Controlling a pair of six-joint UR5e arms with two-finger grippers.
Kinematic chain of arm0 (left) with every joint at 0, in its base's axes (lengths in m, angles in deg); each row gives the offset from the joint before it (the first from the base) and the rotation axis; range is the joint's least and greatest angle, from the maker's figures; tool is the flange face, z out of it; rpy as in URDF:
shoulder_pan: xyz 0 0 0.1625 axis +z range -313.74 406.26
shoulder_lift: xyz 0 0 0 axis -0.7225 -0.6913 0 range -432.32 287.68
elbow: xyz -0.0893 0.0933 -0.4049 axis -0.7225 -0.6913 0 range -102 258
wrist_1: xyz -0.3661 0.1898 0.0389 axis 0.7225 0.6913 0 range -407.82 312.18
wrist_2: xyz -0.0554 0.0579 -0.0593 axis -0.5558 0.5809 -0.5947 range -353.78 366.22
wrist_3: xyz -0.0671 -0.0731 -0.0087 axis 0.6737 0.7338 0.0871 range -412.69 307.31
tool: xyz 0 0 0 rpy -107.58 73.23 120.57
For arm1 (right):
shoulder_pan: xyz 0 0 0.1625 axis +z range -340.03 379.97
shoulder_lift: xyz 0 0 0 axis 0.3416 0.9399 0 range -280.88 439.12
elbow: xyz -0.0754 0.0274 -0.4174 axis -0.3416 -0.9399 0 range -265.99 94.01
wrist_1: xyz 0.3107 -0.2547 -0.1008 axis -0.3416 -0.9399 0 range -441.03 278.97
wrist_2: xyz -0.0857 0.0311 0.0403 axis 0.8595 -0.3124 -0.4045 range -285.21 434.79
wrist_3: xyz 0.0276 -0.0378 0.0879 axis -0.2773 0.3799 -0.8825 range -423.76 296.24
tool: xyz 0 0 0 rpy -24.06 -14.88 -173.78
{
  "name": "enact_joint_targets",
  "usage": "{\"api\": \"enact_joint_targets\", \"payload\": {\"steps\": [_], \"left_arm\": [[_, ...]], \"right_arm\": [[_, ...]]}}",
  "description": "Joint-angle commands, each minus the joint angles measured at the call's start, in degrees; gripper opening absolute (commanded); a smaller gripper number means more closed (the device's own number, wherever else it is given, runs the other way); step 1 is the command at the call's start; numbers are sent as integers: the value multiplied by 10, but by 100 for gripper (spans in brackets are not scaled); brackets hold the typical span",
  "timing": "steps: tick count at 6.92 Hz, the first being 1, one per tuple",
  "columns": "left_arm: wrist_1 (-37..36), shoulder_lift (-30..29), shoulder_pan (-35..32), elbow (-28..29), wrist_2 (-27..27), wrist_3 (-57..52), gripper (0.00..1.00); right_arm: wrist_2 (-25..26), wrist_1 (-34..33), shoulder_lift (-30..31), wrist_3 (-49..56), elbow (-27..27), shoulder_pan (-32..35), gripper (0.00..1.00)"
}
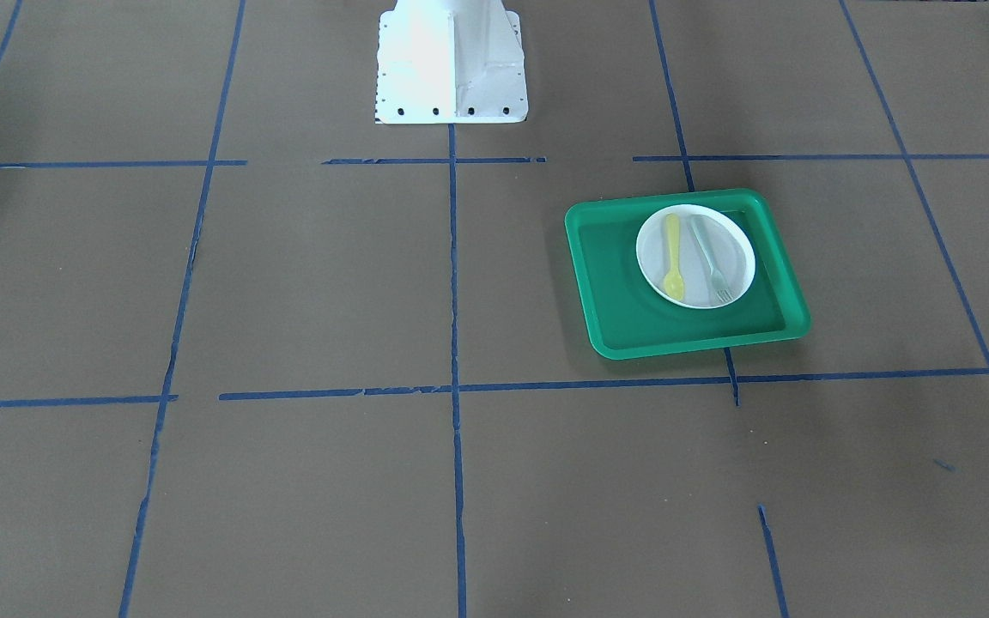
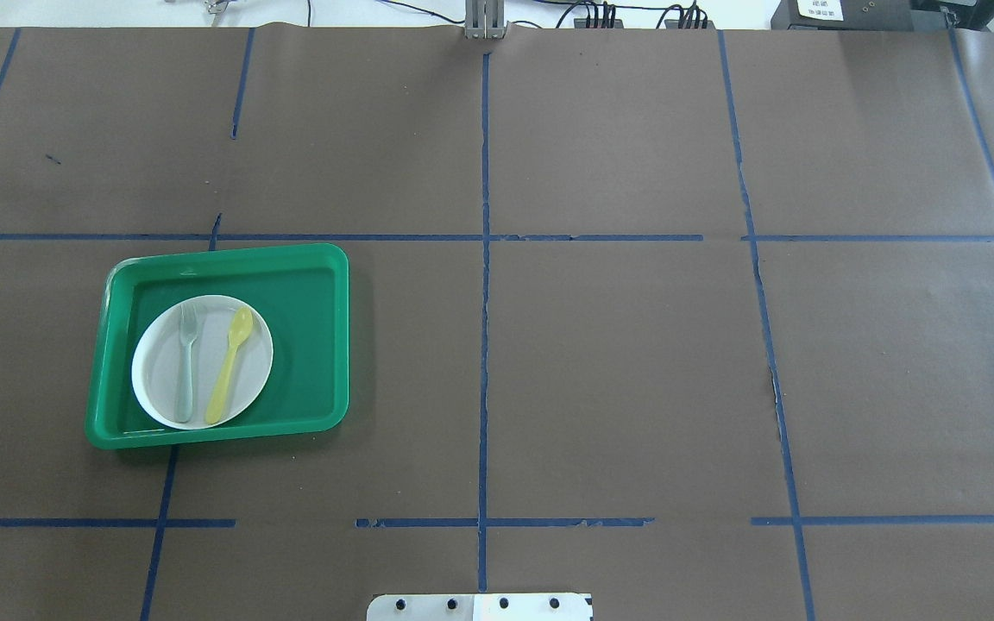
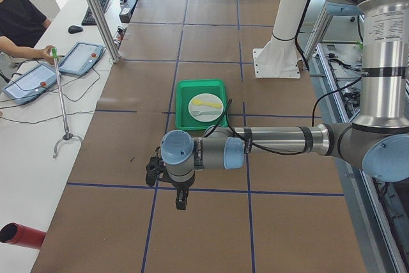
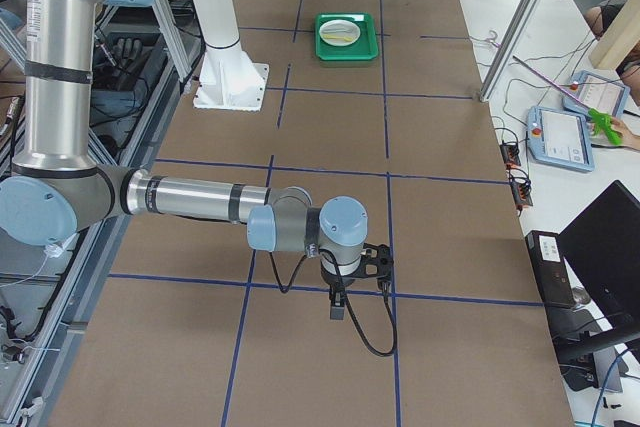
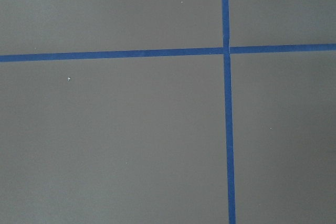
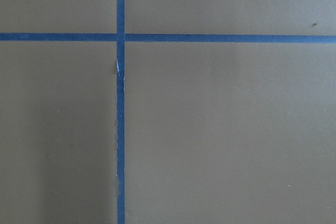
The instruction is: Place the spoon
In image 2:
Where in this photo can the black device box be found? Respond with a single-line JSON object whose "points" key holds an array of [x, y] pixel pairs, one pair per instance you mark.
{"points": [[892, 16]]}

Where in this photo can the white round plate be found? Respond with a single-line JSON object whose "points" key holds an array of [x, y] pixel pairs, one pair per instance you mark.
{"points": [[156, 362]]}

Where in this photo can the green plastic tray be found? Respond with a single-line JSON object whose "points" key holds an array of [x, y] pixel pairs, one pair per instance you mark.
{"points": [[302, 291]]}

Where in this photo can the grey plastic fork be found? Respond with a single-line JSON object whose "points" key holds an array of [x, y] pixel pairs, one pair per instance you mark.
{"points": [[189, 327]]}

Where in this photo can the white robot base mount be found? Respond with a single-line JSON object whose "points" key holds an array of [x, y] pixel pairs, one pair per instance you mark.
{"points": [[482, 606]]}

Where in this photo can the black power strip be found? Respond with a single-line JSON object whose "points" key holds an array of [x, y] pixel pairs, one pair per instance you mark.
{"points": [[601, 15]]}

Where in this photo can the grey metal post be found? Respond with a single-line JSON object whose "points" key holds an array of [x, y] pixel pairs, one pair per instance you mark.
{"points": [[485, 20]]}

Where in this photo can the yellow plastic spoon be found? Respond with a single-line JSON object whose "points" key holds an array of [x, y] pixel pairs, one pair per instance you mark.
{"points": [[241, 326]]}

